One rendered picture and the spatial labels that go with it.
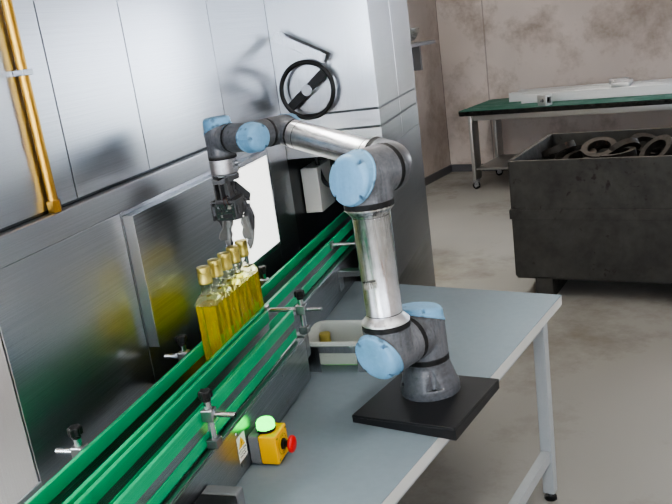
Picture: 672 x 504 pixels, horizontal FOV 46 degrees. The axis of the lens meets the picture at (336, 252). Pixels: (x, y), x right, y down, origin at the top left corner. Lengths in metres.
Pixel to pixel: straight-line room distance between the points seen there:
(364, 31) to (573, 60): 5.65
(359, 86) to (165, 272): 1.14
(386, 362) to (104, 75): 0.94
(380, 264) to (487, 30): 6.94
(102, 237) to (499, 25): 7.03
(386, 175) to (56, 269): 0.73
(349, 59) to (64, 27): 1.26
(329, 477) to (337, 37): 1.63
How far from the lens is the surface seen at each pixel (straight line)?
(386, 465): 1.79
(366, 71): 2.84
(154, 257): 2.01
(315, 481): 1.77
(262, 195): 2.66
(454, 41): 8.76
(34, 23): 1.79
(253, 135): 1.97
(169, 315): 2.07
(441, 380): 1.97
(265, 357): 1.98
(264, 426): 1.82
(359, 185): 1.70
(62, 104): 1.81
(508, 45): 8.54
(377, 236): 1.76
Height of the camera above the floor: 1.68
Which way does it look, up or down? 16 degrees down
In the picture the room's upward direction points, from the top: 8 degrees counter-clockwise
